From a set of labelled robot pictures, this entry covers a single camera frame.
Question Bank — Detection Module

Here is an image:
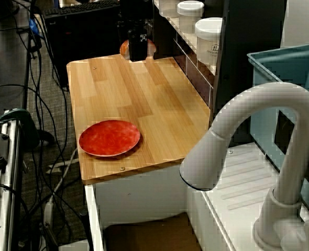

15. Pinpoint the blue tape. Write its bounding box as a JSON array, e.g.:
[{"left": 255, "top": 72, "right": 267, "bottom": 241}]
[{"left": 29, "top": 17, "right": 39, "bottom": 35}]

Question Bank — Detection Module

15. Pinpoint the black computer case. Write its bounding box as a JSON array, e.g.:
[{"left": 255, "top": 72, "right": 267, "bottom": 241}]
[{"left": 43, "top": 12, "right": 122, "bottom": 88}]

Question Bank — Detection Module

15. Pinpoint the cream shelf ledge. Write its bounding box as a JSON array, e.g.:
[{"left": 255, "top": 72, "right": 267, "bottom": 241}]
[{"left": 153, "top": 0, "right": 218, "bottom": 76}]

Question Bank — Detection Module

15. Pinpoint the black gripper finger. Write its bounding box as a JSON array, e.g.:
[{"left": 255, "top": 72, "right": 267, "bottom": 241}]
[{"left": 128, "top": 31, "right": 149, "bottom": 63}]

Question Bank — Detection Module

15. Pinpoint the aluminium extrusion frame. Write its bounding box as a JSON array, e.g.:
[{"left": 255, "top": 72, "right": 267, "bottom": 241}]
[{"left": 0, "top": 111, "right": 23, "bottom": 251}]

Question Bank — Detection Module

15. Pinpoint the dark tiled backsplash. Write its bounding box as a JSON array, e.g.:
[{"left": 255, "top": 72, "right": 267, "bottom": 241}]
[{"left": 173, "top": 33, "right": 214, "bottom": 112}]

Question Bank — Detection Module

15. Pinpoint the white toy kitchen sink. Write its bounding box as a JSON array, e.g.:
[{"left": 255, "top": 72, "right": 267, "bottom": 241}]
[{"left": 84, "top": 142, "right": 309, "bottom": 251}]

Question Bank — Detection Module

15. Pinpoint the black cable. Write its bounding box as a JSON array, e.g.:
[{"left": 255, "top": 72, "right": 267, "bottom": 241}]
[
  {"left": 0, "top": 83, "right": 69, "bottom": 170},
  {"left": 0, "top": 182, "right": 53, "bottom": 251},
  {"left": 26, "top": 0, "right": 71, "bottom": 136}
]

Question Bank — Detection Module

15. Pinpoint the narrow black upright post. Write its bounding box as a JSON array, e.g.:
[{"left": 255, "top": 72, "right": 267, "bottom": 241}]
[{"left": 153, "top": 0, "right": 176, "bottom": 60}]

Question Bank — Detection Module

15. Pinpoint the wide black upright panel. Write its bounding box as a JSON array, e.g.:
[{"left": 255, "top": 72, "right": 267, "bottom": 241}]
[{"left": 213, "top": 0, "right": 288, "bottom": 113}]

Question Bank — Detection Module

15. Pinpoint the white power cable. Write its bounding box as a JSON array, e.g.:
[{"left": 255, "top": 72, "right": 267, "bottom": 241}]
[{"left": 43, "top": 147, "right": 80, "bottom": 229}]

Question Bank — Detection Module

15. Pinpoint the grey toy kitchen faucet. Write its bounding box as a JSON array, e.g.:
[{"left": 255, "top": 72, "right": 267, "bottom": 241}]
[{"left": 179, "top": 82, "right": 309, "bottom": 251}]

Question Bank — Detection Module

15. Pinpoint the red round plate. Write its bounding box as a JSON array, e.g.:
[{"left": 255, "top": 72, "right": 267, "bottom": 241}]
[{"left": 78, "top": 120, "right": 141, "bottom": 158}]

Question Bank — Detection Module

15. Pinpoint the teal plastic bin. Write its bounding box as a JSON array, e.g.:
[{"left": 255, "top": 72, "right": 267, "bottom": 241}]
[{"left": 247, "top": 43, "right": 309, "bottom": 210}]

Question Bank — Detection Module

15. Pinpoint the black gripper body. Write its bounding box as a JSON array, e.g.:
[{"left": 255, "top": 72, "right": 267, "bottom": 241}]
[{"left": 116, "top": 20, "right": 153, "bottom": 43}]

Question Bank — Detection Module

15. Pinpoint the green clamp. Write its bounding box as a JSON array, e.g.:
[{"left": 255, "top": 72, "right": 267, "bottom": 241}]
[{"left": 0, "top": 108, "right": 41, "bottom": 150}]

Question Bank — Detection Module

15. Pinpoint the black keyboard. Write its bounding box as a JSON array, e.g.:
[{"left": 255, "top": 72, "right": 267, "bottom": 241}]
[{"left": 43, "top": 1, "right": 120, "bottom": 17}]

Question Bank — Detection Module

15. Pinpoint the clear plastic container white lid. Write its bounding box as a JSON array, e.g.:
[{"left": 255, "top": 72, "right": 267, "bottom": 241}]
[
  {"left": 176, "top": 0, "right": 205, "bottom": 34},
  {"left": 195, "top": 17, "right": 223, "bottom": 66}
]

